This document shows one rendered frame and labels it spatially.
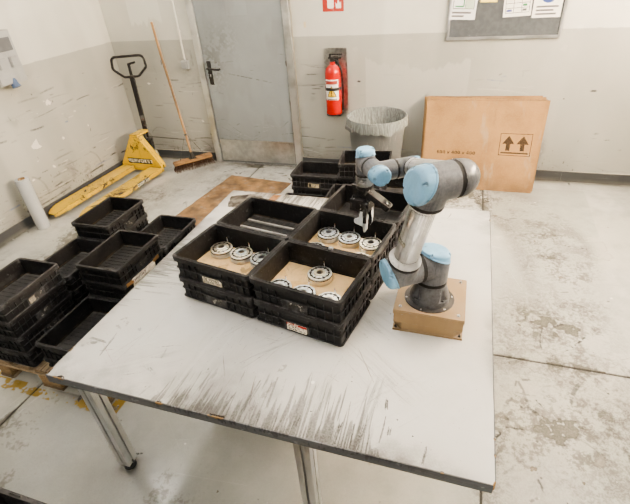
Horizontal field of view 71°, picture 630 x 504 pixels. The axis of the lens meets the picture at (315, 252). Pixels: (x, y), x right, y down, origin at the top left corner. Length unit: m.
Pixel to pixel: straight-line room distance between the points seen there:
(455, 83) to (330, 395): 3.48
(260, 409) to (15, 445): 1.59
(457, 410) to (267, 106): 3.99
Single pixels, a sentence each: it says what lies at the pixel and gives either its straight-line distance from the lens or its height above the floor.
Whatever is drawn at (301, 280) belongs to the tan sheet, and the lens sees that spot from 1.84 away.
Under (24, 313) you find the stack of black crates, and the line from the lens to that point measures 2.83.
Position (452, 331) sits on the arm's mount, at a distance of 1.76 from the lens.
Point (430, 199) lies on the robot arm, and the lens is 1.30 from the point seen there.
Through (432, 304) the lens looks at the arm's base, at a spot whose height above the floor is 0.83.
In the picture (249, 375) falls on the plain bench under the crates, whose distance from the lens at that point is 1.68.
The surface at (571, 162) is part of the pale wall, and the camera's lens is 4.84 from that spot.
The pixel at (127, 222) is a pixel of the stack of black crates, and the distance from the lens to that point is 3.29.
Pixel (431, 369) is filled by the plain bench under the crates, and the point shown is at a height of 0.70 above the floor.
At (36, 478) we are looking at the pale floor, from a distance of 2.67.
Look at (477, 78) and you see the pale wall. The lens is 4.51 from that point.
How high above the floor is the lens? 1.94
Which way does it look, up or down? 34 degrees down
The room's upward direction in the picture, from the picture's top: 5 degrees counter-clockwise
